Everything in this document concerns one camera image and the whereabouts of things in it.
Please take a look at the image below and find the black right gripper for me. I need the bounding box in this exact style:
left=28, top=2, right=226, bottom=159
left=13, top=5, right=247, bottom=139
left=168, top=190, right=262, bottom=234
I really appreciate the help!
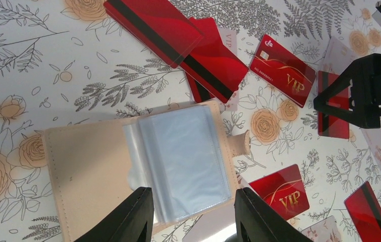
left=314, top=53, right=381, bottom=129

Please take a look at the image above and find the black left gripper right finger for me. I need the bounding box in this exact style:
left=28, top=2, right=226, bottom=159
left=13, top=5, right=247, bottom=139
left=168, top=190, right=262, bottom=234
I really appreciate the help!
left=234, top=188, right=311, bottom=242

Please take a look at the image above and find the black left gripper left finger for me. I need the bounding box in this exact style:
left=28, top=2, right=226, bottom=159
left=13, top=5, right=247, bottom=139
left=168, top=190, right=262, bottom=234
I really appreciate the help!
left=76, top=187, right=154, bottom=242

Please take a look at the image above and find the red magnetic stripe card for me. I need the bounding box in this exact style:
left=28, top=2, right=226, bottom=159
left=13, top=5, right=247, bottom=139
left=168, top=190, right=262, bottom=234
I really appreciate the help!
left=317, top=71, right=350, bottom=140

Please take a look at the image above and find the beige leather card holder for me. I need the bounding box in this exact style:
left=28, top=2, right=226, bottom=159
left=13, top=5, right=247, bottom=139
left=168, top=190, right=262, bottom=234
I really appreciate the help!
left=42, top=101, right=250, bottom=241

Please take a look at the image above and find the white floral card upper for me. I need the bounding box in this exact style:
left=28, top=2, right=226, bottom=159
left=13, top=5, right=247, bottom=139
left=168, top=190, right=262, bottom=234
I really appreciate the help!
left=317, top=37, right=381, bottom=172

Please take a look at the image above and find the white floral card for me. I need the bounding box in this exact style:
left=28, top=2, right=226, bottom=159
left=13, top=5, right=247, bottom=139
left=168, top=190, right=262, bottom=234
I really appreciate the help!
left=301, top=216, right=342, bottom=242
left=317, top=37, right=381, bottom=172

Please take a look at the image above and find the red VIP card centre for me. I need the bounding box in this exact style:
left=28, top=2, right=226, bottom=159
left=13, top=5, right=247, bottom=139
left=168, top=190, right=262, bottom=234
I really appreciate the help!
left=249, top=164, right=310, bottom=220

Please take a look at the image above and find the red vip card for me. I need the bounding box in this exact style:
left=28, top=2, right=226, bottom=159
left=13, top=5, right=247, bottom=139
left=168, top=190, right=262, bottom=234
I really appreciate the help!
left=249, top=164, right=310, bottom=220
left=250, top=34, right=316, bottom=107

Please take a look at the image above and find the white floral card lower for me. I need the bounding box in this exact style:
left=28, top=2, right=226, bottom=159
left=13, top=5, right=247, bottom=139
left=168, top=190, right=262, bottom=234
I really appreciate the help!
left=301, top=216, right=342, bottom=242

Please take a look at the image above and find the red VIP card upper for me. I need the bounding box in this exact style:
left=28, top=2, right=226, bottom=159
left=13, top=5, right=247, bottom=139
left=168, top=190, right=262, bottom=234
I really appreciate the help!
left=250, top=34, right=316, bottom=107

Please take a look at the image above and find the red stripe card lower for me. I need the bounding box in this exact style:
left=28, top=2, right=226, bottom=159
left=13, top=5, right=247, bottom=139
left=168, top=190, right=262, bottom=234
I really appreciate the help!
left=344, top=181, right=381, bottom=242

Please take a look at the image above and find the floral patterned table mat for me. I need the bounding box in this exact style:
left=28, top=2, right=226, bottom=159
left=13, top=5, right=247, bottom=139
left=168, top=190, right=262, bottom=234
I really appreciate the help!
left=0, top=1, right=381, bottom=241

